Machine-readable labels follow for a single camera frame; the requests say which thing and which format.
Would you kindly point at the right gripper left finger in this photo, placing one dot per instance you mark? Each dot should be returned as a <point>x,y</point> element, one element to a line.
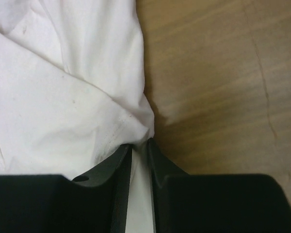
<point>93,202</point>

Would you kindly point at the white t shirt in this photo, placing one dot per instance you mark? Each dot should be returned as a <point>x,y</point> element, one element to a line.
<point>72,92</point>

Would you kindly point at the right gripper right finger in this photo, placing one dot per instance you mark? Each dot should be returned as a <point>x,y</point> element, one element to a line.
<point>230,203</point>

